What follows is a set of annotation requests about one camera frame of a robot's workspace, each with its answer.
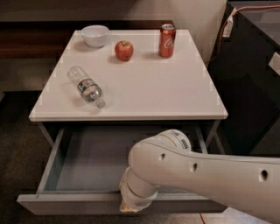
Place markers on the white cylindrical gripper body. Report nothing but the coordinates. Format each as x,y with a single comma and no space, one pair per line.
136,199

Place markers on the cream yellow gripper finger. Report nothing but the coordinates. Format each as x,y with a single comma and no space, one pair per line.
128,199

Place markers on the grey top drawer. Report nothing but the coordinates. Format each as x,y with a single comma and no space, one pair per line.
84,170

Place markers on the clear plastic water bottle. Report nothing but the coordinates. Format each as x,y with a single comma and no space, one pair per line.
88,89

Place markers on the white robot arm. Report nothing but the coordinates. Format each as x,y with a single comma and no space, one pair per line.
247,184

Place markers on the red apple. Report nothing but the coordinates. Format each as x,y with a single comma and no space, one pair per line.
124,50

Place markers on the red cola can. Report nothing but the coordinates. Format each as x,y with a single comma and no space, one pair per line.
166,40

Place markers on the white bowl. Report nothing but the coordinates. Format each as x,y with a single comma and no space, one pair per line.
95,35

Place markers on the black side cabinet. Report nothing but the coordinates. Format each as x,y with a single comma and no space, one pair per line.
248,38

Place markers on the dark wooden bench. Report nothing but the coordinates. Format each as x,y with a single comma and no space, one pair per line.
48,39

